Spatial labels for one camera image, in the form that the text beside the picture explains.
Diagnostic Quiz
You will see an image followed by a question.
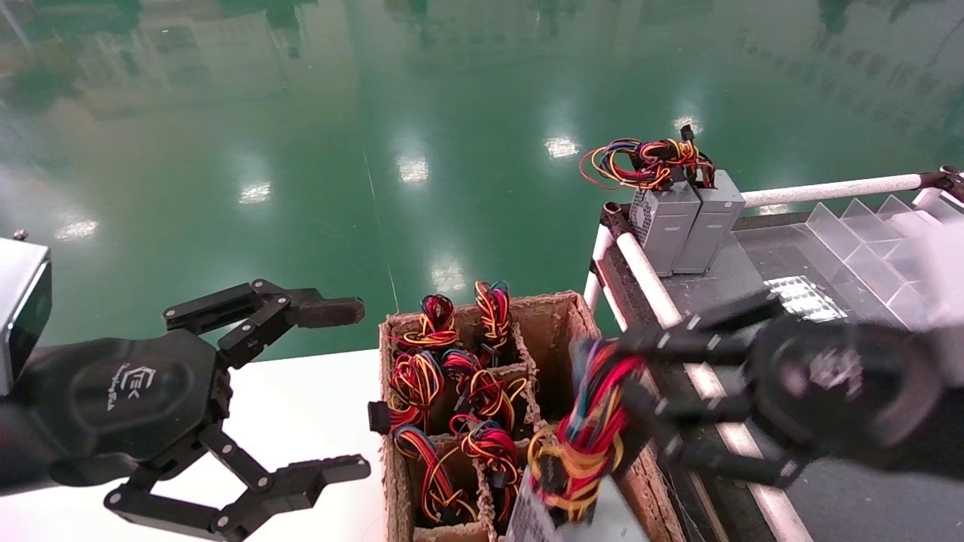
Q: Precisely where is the cardboard box with dividers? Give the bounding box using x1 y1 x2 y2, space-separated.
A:
379 291 688 542

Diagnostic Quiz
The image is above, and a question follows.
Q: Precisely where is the black pipe joint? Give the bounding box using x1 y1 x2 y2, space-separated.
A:
919 166 964 202
600 202 633 240

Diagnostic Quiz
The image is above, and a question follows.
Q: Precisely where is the clear acrylic divider tray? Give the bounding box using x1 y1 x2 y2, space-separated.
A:
764 192 964 332

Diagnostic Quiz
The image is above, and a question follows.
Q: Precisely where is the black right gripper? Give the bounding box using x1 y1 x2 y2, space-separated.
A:
614 290 946 490

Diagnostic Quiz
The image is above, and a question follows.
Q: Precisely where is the black conveyor bed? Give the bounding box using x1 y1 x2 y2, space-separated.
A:
602 207 964 542

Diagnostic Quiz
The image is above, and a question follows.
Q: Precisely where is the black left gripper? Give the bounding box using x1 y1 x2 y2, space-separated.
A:
15 279 372 542

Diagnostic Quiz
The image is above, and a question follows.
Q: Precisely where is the white pipe leg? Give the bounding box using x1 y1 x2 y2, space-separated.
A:
584 224 615 311

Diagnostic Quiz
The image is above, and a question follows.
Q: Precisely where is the long white pipe rail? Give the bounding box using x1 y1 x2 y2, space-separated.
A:
616 232 814 542

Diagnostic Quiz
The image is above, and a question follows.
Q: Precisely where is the power supply with coloured wires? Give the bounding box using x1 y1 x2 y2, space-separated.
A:
394 425 479 528
506 339 650 542
450 418 528 528
640 124 746 276
578 138 703 278
395 294 460 351
369 350 445 435
443 348 528 434
474 281 520 362

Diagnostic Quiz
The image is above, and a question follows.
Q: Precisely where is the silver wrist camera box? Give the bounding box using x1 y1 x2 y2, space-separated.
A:
0 230 52 396

